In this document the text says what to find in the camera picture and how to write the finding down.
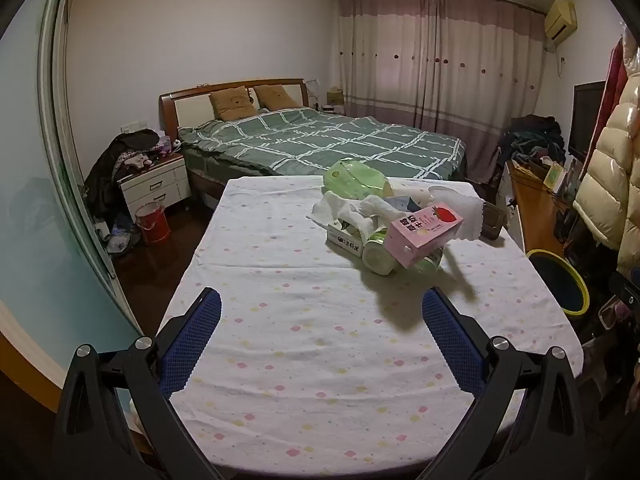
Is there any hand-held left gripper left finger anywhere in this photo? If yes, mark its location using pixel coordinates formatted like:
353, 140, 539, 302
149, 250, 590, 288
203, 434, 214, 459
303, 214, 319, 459
52, 287, 223, 480

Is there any green plastic packet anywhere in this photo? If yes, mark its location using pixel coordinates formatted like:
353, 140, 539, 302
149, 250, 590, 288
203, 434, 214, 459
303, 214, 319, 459
322, 158, 393, 201

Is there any black television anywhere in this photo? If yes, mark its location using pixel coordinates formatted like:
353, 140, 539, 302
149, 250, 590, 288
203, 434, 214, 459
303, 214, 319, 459
567, 81, 607, 162

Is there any pink milk carton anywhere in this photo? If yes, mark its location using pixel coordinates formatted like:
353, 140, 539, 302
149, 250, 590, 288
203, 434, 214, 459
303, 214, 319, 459
384, 201, 465, 267

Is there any cream puffer jacket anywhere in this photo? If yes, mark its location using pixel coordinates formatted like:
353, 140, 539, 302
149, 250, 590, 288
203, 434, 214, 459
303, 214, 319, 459
572, 72, 640, 276

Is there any dark clothes pile on nightstand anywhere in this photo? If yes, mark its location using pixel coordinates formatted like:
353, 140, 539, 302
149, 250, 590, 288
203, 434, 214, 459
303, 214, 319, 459
84, 129, 183, 221

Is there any white nightstand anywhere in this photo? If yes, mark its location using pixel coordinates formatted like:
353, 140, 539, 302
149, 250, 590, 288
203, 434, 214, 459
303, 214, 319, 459
118, 154, 192, 221

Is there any wooden bed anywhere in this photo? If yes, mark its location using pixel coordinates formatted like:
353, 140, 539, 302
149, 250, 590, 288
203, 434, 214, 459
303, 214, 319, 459
159, 78, 468, 198

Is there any brown bear face pillow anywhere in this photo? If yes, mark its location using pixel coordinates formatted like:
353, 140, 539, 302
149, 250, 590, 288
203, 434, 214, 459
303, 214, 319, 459
209, 87, 258, 122

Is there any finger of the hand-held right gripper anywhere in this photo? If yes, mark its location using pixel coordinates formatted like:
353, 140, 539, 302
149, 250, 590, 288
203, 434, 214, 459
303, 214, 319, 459
609, 269, 640, 311

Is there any white napkin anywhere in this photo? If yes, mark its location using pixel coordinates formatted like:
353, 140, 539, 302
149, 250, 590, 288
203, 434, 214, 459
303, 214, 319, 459
450, 192, 485, 241

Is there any pile of bags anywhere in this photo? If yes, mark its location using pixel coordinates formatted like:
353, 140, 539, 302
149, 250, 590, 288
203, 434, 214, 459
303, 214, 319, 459
97, 210, 141, 256

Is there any red bucket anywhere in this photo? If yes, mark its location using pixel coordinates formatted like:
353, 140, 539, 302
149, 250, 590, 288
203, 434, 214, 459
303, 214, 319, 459
135, 202, 172, 246

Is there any wooden desk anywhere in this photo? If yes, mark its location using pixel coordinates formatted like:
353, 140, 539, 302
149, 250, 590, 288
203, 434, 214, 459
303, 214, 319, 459
505, 160, 576, 256

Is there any dark bin with yellow rim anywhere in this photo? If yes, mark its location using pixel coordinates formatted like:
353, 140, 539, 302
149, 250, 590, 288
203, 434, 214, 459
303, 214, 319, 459
527, 249, 590, 317

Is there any green plaid duvet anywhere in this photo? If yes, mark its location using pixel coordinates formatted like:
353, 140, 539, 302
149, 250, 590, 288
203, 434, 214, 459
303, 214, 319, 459
177, 109, 467, 181

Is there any glass wardrobe sliding door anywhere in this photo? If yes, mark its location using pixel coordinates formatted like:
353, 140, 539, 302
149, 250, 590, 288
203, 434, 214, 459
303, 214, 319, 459
0, 0, 146, 341

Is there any pink and beige curtain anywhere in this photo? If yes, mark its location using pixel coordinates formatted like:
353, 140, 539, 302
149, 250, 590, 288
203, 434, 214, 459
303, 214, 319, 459
332, 0, 546, 183

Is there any yellowed air conditioner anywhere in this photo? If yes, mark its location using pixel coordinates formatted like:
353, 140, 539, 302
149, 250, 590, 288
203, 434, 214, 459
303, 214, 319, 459
543, 0, 578, 41

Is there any brown plain pillow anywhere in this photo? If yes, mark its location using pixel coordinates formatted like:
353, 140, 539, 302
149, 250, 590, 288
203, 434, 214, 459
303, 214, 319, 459
252, 85, 302, 111

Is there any white box with black print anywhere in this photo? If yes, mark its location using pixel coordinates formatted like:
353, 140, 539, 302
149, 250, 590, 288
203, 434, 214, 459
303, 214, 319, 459
326, 220, 366, 252

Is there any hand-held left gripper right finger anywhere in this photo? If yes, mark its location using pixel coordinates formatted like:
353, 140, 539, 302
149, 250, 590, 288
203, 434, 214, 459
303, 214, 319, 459
421, 287, 588, 480

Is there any red quilted jacket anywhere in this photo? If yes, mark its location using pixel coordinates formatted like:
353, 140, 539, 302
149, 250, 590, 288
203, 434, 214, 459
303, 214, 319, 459
597, 35, 640, 126

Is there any pile of dark clothes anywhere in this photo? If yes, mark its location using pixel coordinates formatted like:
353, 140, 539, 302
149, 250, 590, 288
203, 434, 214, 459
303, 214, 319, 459
500, 115, 568, 168

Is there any white paper tissue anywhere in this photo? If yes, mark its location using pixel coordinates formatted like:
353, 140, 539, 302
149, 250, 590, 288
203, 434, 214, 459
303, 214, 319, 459
312, 191, 396, 241

